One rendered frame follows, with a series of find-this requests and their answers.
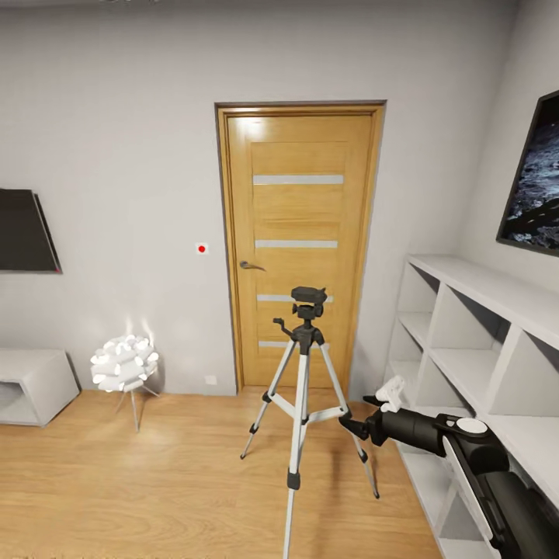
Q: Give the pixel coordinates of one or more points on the painting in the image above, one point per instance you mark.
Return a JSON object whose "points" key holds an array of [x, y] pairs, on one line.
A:
{"points": [[531, 216]]}

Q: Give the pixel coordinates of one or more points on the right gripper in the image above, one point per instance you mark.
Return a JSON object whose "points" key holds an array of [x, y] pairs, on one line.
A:
{"points": [[381, 425]]}

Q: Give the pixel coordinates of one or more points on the door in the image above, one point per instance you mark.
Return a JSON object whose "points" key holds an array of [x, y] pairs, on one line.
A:
{"points": [[297, 184]]}

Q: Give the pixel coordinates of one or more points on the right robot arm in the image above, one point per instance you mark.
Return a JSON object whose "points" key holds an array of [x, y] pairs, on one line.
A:
{"points": [[518, 521]]}

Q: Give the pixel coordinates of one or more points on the bookcase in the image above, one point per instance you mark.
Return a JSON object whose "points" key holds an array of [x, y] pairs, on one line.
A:
{"points": [[35, 384], [446, 317]]}

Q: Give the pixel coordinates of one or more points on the camera tripod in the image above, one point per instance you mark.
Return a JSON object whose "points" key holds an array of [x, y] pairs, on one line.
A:
{"points": [[305, 334]]}

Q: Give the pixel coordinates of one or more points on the wall mounted tv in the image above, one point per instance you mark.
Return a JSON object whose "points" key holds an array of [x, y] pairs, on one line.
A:
{"points": [[24, 244]]}

